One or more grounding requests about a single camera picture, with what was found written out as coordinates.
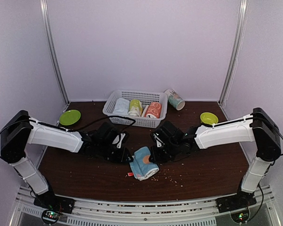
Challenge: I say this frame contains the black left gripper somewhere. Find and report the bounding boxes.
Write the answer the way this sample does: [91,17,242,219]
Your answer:
[97,141,133,164]

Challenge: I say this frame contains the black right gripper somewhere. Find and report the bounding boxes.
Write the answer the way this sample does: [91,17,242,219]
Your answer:
[149,141,180,164]

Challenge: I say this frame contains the blue patterned towel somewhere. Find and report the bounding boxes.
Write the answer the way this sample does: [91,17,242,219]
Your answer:
[130,146,159,181]

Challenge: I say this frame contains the orange bunny towel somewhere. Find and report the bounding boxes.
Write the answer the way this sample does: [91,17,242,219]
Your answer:
[143,102,162,119]

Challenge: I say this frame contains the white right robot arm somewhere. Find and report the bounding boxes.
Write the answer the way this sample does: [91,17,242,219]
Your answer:
[149,108,281,208]

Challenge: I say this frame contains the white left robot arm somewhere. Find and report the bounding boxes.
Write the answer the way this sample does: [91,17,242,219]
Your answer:
[0,110,133,209]

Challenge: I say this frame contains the white rolled towel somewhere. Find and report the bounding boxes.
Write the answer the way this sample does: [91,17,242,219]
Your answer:
[113,98,130,115]

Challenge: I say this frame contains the white plastic basket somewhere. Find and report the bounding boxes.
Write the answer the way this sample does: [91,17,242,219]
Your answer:
[103,89,167,128]

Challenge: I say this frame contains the green plate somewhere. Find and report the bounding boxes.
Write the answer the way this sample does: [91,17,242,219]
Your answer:
[59,110,81,126]

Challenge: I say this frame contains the teal patterned paper cup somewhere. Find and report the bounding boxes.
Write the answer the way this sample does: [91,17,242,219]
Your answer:
[164,89,185,111]

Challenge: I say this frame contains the green bowl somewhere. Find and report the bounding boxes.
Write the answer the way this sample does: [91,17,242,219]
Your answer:
[200,112,219,125]

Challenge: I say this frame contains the green rolled towel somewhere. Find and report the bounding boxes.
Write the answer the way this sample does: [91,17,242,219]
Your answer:
[128,99,143,117]

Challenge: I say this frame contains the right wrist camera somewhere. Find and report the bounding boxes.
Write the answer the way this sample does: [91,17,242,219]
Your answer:
[154,135,165,148]

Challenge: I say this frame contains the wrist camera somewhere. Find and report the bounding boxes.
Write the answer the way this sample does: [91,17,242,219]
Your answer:
[154,135,165,148]
[112,132,129,149]

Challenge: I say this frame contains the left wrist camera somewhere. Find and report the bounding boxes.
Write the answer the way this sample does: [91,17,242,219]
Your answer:
[112,132,129,149]

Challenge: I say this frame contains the front aluminium rail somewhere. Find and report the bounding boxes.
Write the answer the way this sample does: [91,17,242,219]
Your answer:
[9,186,281,226]

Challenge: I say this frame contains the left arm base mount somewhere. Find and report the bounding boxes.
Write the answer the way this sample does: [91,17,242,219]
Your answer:
[33,186,75,214]

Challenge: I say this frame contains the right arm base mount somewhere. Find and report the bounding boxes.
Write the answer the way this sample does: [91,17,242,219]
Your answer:
[216,191,257,213]

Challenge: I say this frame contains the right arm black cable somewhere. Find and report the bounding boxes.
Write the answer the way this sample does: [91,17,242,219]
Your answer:
[252,113,283,157]

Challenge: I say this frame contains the left aluminium frame post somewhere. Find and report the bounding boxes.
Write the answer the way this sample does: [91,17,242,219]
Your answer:
[40,0,70,105]

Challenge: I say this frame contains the aluminium frame post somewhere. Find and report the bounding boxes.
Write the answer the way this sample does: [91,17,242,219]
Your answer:
[40,0,70,105]
[219,0,248,107]

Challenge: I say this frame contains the right aluminium frame post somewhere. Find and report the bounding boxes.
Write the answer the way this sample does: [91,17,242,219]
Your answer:
[219,0,248,107]

